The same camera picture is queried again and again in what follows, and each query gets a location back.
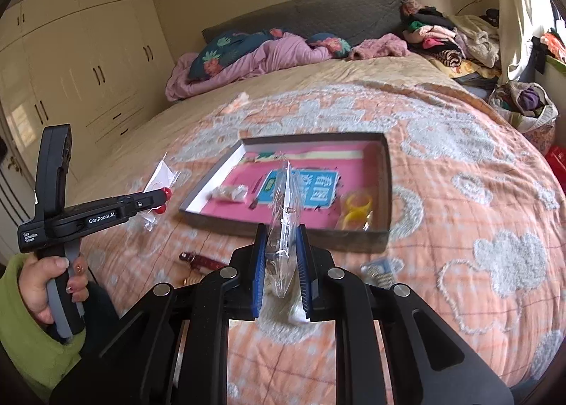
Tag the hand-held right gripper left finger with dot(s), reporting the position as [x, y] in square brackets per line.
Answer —
[259, 272]

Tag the clear plastic jewelry bag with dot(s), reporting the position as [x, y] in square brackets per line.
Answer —
[285, 215]

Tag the dark red small tool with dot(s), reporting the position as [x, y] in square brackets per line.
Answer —
[205, 261]

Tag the orange patterned bedspread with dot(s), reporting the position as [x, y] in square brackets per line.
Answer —
[442, 210]

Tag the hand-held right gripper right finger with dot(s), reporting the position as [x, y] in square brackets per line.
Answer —
[305, 272]

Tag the grey shallow box pink lining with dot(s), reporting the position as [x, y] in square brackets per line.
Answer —
[349, 166]

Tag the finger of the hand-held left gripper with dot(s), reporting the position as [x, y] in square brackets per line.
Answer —
[143, 200]

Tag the person's left forearm green sleeve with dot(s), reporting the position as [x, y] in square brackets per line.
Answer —
[31, 356]

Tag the red container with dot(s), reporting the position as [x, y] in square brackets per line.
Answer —
[557, 164]

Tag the grey padded headboard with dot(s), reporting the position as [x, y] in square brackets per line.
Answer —
[309, 16]

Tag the purple duvet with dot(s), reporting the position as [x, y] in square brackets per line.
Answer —
[283, 53]

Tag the beige curtain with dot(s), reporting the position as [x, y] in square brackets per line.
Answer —
[517, 2]

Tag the dark floral pillow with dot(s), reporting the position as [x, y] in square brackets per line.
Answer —
[221, 55]

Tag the bag full of clothes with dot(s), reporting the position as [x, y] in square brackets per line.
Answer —
[526, 102]

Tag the small floral pillow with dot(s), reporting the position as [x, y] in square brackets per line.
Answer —
[331, 43]

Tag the white jewelry bag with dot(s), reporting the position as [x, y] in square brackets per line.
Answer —
[227, 192]

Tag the pink fluffy garment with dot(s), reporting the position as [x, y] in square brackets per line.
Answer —
[380, 47]

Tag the person's left hand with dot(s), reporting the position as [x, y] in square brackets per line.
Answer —
[44, 283]

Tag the blue printed card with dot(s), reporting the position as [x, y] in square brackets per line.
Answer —
[311, 188]

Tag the pile of folded clothes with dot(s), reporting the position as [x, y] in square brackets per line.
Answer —
[442, 33]

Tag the cream wardrobe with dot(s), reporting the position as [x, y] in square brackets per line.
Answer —
[79, 55]

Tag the colourful clothes heap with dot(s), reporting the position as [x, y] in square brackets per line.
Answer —
[552, 44]

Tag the clear bag with red beads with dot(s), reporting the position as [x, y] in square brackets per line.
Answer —
[161, 175]

